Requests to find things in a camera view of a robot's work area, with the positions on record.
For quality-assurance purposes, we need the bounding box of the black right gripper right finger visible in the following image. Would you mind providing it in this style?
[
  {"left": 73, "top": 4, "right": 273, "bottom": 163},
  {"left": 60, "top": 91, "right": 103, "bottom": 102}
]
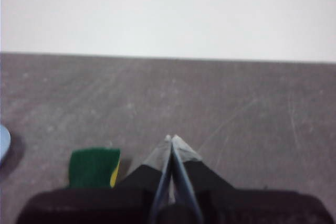
[{"left": 171, "top": 134, "right": 235, "bottom": 217}]

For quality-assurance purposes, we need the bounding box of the yellow sponge with green pad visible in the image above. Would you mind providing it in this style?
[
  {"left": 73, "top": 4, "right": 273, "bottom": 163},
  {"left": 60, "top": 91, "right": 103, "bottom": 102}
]
[{"left": 67, "top": 147, "right": 122, "bottom": 189}]

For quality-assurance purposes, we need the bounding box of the blue round plate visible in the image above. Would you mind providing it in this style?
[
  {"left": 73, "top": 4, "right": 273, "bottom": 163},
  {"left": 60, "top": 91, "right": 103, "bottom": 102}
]
[{"left": 0, "top": 125, "right": 12, "bottom": 167}]

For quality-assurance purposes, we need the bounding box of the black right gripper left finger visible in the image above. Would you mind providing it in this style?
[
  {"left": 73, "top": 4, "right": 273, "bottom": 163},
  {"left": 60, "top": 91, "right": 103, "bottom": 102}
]
[{"left": 118, "top": 134, "right": 173, "bottom": 209}]

